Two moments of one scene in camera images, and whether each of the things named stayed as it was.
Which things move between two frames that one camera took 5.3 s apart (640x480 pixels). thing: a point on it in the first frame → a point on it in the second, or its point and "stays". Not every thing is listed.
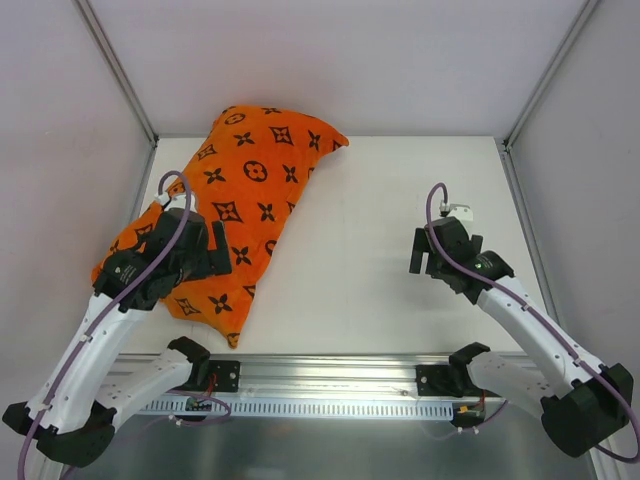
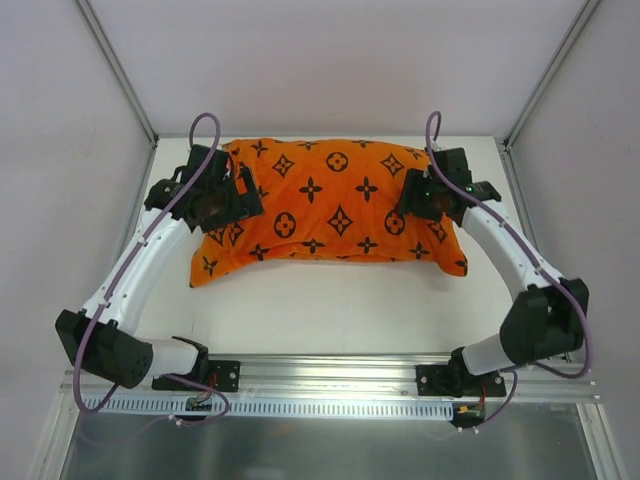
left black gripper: [209, 255] → [245, 201]
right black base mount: [441, 380] stays
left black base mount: [223, 376] stays
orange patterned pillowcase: [244, 174] → [327, 200]
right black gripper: [430, 257] → [413, 195]
